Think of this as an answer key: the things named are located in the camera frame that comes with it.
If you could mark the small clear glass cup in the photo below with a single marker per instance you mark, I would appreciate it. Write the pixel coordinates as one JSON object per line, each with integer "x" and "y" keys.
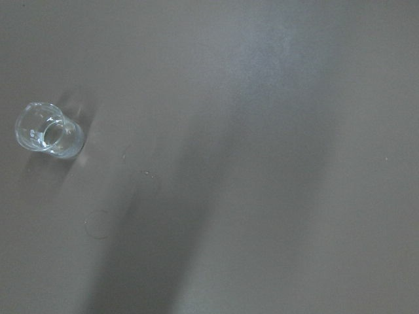
{"x": 43, "y": 127}

